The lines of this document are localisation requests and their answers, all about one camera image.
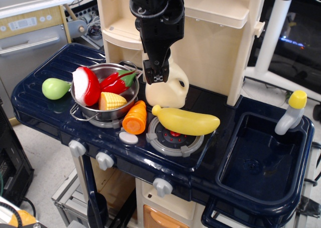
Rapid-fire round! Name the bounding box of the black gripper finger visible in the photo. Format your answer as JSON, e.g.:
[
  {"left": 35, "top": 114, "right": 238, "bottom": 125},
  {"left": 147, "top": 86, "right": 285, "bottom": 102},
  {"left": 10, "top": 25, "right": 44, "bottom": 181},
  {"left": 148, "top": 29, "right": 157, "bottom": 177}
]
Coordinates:
[
  {"left": 157, "top": 59, "right": 170, "bottom": 82},
  {"left": 143, "top": 60, "right": 155, "bottom": 85}
]

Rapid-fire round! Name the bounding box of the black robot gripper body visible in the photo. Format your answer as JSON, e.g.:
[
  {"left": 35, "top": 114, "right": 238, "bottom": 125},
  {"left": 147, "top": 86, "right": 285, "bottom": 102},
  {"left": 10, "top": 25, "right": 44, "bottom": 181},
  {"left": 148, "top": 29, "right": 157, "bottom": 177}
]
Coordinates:
[{"left": 129, "top": 0, "right": 186, "bottom": 63}]

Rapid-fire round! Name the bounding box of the cream toy detergent bottle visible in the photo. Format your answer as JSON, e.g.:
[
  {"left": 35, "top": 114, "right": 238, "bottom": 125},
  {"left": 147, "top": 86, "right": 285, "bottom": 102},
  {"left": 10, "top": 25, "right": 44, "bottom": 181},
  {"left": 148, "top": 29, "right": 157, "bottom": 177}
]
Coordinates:
[{"left": 145, "top": 56, "right": 189, "bottom": 108}]

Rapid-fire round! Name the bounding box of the dark blue toy sink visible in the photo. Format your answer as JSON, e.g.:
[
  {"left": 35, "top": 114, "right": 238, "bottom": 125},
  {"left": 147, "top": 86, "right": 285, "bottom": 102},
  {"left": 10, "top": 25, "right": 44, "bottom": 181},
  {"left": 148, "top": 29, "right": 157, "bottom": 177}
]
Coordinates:
[{"left": 217, "top": 112, "right": 307, "bottom": 204}]

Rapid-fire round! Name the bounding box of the red toy chili pepper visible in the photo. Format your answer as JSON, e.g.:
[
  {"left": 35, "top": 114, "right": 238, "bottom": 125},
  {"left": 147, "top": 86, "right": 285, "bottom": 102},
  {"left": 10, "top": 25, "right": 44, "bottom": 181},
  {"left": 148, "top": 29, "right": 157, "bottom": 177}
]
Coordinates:
[{"left": 100, "top": 70, "right": 136, "bottom": 94}]

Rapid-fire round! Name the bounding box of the orange toy carrot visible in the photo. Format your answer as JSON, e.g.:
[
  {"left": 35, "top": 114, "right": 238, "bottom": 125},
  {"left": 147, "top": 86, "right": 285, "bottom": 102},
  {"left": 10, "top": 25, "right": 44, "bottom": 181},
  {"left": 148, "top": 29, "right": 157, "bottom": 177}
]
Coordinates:
[{"left": 122, "top": 100, "right": 147, "bottom": 135}]

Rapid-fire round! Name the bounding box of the yellow toy corn piece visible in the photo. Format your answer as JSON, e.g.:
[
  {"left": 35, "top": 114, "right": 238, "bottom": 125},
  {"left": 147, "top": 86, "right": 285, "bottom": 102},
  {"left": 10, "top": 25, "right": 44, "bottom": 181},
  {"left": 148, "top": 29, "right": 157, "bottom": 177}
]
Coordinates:
[{"left": 98, "top": 92, "right": 127, "bottom": 111}]

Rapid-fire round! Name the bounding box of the yellow toy banana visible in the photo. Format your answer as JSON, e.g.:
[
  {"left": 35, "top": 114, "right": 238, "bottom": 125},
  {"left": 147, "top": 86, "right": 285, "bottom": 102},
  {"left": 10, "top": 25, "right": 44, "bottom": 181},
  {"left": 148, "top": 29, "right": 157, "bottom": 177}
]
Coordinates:
[{"left": 152, "top": 105, "right": 220, "bottom": 136}]

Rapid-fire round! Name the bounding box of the cream toy kitchen shelf unit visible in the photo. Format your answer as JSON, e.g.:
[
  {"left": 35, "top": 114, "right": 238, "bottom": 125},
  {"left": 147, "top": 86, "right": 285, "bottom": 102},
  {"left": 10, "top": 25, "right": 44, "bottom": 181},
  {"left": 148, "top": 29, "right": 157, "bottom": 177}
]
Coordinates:
[{"left": 97, "top": 0, "right": 264, "bottom": 106}]

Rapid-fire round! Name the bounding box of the red white toy radish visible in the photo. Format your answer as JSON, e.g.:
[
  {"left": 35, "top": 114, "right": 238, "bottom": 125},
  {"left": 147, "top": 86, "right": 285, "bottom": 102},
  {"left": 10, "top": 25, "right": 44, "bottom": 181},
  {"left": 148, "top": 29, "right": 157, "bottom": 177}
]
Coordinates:
[{"left": 72, "top": 67, "right": 101, "bottom": 106}]

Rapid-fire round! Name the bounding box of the white oval stove button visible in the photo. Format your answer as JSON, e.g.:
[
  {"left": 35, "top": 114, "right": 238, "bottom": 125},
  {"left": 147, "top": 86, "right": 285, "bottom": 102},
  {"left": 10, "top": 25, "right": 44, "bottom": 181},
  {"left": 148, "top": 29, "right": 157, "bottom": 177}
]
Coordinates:
[{"left": 118, "top": 131, "right": 138, "bottom": 145}]

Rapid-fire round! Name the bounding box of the grey toy stove burner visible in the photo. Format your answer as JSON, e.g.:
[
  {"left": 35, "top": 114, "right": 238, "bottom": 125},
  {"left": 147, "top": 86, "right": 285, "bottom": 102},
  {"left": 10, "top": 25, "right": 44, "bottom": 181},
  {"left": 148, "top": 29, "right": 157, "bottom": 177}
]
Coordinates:
[{"left": 146, "top": 117, "right": 205, "bottom": 157}]

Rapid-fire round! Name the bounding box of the steel toy pot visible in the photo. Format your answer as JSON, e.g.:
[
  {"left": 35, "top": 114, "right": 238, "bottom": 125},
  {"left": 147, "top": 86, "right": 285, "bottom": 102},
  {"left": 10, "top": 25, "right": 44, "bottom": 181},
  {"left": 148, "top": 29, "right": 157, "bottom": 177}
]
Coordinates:
[{"left": 70, "top": 63, "right": 139, "bottom": 122}]

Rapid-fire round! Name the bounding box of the grey middle stove knob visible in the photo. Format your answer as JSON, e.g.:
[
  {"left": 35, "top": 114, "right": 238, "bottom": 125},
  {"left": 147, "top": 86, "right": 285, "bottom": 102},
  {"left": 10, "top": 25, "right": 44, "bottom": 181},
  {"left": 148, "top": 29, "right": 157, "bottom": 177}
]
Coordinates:
[{"left": 96, "top": 152, "right": 114, "bottom": 171}]

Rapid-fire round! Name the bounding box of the grey stove knob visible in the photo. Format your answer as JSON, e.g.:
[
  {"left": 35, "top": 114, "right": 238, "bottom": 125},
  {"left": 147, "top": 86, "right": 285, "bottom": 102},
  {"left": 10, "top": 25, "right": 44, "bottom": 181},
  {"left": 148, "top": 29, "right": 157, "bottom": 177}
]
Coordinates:
[
  {"left": 153, "top": 178, "right": 173, "bottom": 197},
  {"left": 68, "top": 140, "right": 86, "bottom": 158},
  {"left": 96, "top": 152, "right": 114, "bottom": 171}
]

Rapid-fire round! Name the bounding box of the white stand pole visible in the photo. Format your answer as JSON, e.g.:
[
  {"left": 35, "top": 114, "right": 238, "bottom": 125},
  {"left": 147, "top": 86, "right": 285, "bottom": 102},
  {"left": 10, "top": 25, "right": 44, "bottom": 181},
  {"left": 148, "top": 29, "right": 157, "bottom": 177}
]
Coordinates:
[{"left": 245, "top": 0, "right": 320, "bottom": 101}]

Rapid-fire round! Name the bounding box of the green toy pear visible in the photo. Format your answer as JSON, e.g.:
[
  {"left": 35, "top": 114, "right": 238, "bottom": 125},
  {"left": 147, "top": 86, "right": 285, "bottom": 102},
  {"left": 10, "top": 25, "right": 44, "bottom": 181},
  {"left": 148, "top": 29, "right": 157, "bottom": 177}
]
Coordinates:
[{"left": 42, "top": 78, "right": 71, "bottom": 100}]

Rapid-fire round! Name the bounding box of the grey left stove knob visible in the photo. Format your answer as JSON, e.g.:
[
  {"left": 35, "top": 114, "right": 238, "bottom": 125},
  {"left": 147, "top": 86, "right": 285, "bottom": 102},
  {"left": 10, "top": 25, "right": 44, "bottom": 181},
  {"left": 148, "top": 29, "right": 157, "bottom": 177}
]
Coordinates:
[{"left": 68, "top": 140, "right": 86, "bottom": 158}]

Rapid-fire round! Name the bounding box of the grey right stove knob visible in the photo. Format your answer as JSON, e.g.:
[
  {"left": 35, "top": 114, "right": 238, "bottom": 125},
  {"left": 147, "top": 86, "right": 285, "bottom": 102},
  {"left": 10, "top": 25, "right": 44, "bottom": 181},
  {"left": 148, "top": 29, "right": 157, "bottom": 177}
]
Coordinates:
[{"left": 153, "top": 178, "right": 173, "bottom": 197}]

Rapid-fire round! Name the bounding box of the dark blue toy kitchen counter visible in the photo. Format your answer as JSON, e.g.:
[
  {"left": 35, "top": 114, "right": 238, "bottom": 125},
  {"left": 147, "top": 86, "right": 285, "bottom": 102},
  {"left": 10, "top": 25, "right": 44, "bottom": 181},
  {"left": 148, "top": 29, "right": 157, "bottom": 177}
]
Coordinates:
[{"left": 12, "top": 44, "right": 314, "bottom": 227}]

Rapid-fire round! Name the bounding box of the wooden toy dishwasher cabinet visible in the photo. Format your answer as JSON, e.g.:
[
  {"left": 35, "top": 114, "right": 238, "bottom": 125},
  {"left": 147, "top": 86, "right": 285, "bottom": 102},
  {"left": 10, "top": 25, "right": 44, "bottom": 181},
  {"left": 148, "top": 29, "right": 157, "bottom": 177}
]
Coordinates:
[{"left": 1, "top": 0, "right": 75, "bottom": 120}]

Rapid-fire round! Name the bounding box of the grey yellow toy faucet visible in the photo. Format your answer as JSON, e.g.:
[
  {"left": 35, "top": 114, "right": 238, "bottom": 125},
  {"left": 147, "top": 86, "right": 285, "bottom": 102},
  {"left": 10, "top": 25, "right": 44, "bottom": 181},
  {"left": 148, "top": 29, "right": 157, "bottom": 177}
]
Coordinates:
[{"left": 274, "top": 90, "right": 307, "bottom": 135}]

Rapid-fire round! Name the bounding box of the orange toy oven drawer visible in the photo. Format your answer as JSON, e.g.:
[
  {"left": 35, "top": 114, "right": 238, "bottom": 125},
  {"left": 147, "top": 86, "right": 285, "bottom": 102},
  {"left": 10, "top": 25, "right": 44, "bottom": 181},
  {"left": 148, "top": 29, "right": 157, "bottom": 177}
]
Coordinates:
[{"left": 143, "top": 205, "right": 188, "bottom": 228}]

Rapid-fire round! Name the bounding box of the black computer case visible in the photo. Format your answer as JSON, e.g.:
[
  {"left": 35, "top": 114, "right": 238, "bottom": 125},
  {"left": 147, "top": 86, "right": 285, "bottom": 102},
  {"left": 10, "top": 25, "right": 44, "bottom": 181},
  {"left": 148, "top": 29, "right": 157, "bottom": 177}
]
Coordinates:
[{"left": 1, "top": 108, "right": 34, "bottom": 206}]

